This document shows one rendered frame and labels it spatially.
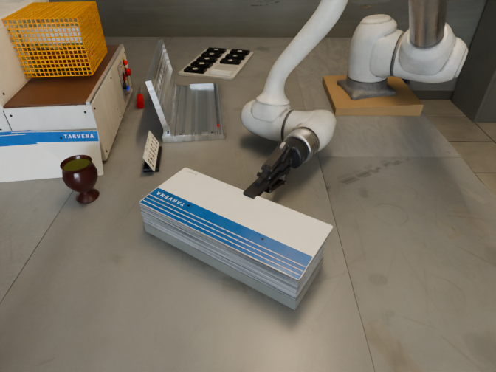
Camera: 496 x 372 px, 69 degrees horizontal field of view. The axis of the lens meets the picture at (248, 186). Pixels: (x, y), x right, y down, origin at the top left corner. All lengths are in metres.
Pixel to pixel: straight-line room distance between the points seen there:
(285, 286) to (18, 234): 0.65
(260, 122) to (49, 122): 0.60
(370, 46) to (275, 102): 0.50
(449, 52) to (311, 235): 0.86
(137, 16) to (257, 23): 1.07
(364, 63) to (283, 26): 2.16
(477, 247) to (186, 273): 0.66
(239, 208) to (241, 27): 2.88
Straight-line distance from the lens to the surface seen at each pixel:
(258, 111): 1.09
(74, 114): 1.12
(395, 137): 1.33
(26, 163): 1.20
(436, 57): 1.36
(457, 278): 0.89
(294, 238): 0.72
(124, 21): 3.73
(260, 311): 0.73
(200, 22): 3.57
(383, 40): 1.44
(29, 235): 1.00
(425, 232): 0.96
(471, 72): 3.98
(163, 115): 1.19
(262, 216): 0.77
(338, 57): 2.06
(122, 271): 0.83
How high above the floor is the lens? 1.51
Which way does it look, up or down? 37 degrees down
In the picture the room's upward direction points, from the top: straight up
